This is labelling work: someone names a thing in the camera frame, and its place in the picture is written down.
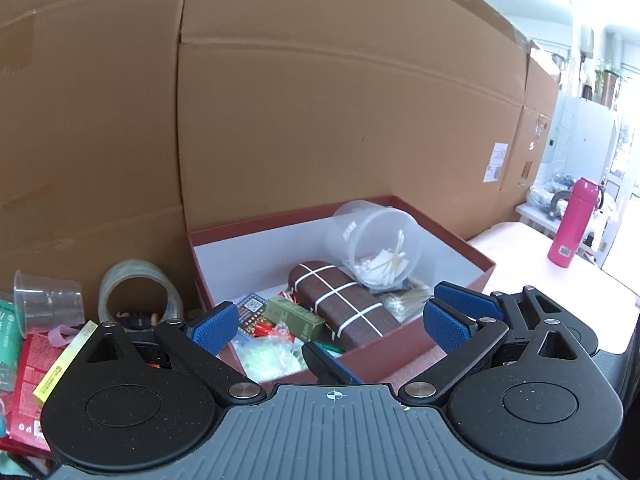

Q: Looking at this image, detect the brown plaid wrapped case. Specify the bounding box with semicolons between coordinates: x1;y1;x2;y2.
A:
288;260;400;351

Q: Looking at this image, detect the pink thermos bottle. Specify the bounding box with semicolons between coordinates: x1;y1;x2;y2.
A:
548;178;601;268

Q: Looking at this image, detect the olive green small box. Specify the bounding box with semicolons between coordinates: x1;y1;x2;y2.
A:
264;296;326;342

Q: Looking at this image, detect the pink small tape piece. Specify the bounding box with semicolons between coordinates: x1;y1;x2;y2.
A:
48;325;79;348

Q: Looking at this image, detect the colourful card packet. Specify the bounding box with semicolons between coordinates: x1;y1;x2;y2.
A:
236;292;273;338

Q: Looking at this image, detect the dark red storage box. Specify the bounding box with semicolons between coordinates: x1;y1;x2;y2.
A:
189;196;495;384

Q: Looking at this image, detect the plastic bottle blue cap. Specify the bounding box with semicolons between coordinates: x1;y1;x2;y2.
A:
0;298;23;438

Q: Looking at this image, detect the clear container with swabs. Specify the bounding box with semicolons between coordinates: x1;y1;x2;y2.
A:
326;200;422;292

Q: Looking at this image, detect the clear plastic cup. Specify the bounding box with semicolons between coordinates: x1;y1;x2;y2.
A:
13;271;86;337

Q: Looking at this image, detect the white shipping label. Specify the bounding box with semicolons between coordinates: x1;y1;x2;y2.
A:
483;143;509;183

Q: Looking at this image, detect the yellow small box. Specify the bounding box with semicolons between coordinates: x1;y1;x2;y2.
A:
32;321;98;408

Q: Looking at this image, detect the clear packing tape roll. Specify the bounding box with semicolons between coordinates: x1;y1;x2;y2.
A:
98;259;184;332

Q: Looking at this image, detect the large red flat box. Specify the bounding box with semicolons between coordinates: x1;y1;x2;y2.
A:
1;334;62;460

